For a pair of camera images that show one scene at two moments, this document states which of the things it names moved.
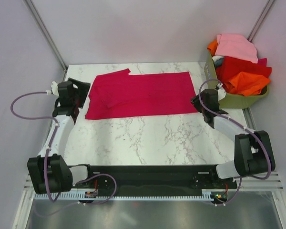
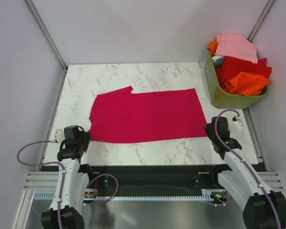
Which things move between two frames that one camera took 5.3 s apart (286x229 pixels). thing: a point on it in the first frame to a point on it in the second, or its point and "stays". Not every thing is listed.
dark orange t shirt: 212,47 stays
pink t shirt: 237,46 stays
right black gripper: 195,100 to 208,128
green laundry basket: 231,101 stays
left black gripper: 83,89 to 86,137
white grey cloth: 218,60 stays
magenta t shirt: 115,93 to 121,116
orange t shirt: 246,84 stays
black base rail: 156,178 stays
